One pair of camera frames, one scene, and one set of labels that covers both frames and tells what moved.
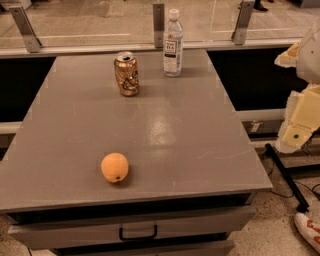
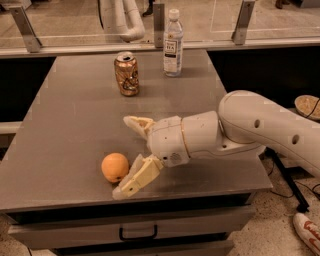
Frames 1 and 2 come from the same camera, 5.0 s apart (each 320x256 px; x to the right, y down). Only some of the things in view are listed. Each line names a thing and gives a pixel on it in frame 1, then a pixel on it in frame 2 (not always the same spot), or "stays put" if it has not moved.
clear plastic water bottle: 173,42 stays put
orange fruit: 114,167 stays put
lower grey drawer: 215,247 stays put
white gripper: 310,56 → 165,140
